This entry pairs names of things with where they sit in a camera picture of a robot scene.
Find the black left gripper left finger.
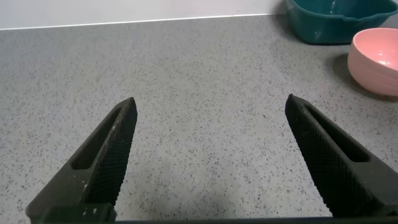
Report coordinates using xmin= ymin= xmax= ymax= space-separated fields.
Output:
xmin=25 ymin=96 xmax=138 ymax=224

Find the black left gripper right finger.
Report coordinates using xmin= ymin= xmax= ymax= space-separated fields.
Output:
xmin=284 ymin=93 xmax=398 ymax=218

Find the pink plastic bowl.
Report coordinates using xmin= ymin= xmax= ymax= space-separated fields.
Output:
xmin=347 ymin=27 xmax=398 ymax=97

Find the teal plastic square basin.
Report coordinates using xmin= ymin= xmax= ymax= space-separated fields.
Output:
xmin=285 ymin=0 xmax=398 ymax=45

